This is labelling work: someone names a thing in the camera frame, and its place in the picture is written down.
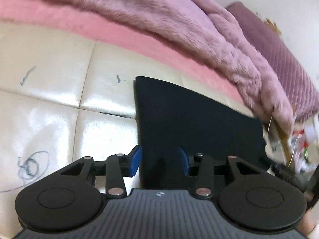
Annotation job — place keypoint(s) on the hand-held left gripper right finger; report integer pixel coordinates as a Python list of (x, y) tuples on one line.
[(184, 161)]

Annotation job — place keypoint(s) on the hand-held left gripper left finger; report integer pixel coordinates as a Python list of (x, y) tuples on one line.
[(134, 161)]

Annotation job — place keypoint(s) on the black pants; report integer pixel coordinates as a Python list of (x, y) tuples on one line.
[(199, 119)]

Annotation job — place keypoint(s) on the cream leather bench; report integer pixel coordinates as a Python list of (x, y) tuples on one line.
[(49, 84)]

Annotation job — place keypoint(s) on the pink bed sheet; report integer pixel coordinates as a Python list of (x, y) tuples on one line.
[(112, 27)]

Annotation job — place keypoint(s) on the purple ribbed pillow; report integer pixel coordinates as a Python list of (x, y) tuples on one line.
[(286, 62)]

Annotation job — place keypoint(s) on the pink fuzzy blanket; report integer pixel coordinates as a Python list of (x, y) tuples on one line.
[(174, 17)]

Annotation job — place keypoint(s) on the yellow stuffed toy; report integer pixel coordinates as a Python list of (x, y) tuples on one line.
[(271, 25)]

